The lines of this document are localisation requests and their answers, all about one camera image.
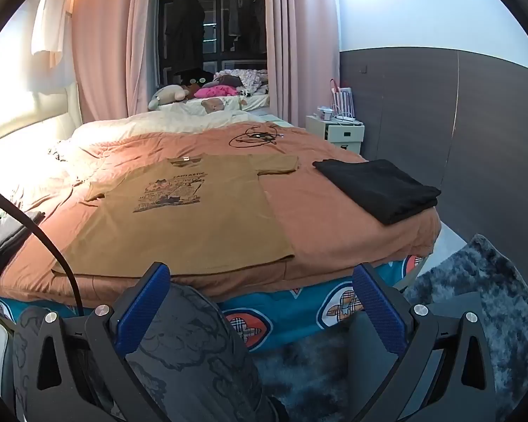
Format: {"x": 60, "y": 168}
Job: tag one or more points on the brown printed t-shirt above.
{"x": 180, "y": 228}

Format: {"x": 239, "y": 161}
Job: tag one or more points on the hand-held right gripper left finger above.
{"x": 143, "y": 312}

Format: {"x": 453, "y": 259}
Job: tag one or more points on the orange blanket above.
{"x": 325, "y": 237}

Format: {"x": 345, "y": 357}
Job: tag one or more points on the pink cloth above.
{"x": 215, "y": 92}

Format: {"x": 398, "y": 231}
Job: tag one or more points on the white hanging cloth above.
{"x": 48, "y": 17}

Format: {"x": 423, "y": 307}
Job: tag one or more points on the grey folded clothes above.
{"x": 13, "y": 237}

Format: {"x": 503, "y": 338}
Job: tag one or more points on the brown plush bear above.
{"x": 213, "y": 105}

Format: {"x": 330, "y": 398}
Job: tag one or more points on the grey shaggy rug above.
{"x": 466, "y": 281}

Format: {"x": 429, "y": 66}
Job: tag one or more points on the black hanging coat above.
{"x": 185, "y": 30}

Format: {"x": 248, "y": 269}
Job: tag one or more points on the white printed bedding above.
{"x": 246, "y": 103}

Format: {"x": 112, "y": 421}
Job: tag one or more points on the dark window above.
{"x": 215, "y": 30}

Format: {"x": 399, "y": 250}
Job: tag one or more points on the beige headboard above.
{"x": 26, "y": 123}

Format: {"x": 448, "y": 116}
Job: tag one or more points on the striped gift bag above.
{"x": 343, "y": 101}

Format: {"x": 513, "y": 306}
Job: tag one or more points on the cream plush toy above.
{"x": 169, "y": 94}

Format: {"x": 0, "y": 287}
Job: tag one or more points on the white power strip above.
{"x": 347, "y": 119}

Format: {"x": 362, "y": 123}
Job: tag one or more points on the black folded garment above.
{"x": 378, "y": 189}

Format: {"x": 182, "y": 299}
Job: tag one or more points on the small white gadget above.
{"x": 325, "y": 113}

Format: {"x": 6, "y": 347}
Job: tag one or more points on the dark hanging garment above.
{"x": 257, "y": 22}
{"x": 235, "y": 13}

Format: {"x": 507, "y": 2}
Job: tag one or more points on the pile of floral clothes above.
{"x": 251, "y": 79}

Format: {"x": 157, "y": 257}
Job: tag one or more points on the teal printed bed sheet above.
{"x": 290, "y": 312}

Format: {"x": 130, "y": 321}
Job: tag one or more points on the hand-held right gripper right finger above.
{"x": 374, "y": 312}

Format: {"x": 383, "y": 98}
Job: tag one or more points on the pink curtain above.
{"x": 303, "y": 52}
{"x": 105, "y": 52}

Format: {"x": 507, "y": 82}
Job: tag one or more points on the black plush with glowing eyes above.
{"x": 193, "y": 80}

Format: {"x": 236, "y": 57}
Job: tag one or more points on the cream duvet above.
{"x": 127, "y": 127}

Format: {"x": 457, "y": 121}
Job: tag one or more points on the white nightstand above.
{"x": 347, "y": 134}

